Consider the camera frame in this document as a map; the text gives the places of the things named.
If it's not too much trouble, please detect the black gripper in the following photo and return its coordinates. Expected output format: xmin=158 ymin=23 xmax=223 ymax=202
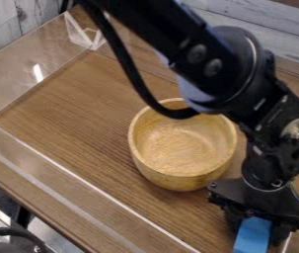
xmin=206 ymin=178 xmax=299 ymax=246

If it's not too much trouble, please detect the blue block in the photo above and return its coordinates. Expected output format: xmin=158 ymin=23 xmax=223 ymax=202
xmin=233 ymin=217 xmax=271 ymax=253

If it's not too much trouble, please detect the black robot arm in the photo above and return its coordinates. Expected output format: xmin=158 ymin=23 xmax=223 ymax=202
xmin=77 ymin=0 xmax=299 ymax=245

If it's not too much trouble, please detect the wooden brown bowl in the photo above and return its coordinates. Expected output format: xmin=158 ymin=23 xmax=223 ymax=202
xmin=128 ymin=107 xmax=237 ymax=192

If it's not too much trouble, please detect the black metal stand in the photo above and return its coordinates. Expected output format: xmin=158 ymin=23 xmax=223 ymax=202
xmin=0 ymin=208 xmax=48 ymax=253

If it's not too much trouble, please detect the black cable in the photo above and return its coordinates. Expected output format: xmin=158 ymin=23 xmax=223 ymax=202
xmin=80 ymin=0 xmax=201 ymax=121

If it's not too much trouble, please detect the clear acrylic tray wall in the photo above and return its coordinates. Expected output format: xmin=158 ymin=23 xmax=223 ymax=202
xmin=0 ymin=10 xmax=299 ymax=253

